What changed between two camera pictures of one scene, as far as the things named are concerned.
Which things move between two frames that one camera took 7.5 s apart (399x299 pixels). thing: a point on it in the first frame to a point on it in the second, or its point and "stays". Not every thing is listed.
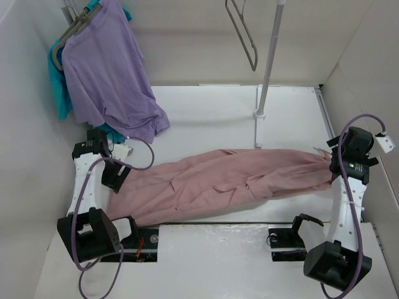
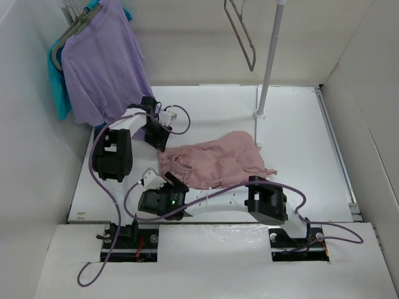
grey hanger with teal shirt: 60,43 stays
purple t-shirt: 105,77 stays
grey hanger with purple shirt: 82,21 stays
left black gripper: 115,180 to 159,142
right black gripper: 369,161 to 159,190
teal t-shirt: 62,104 stays
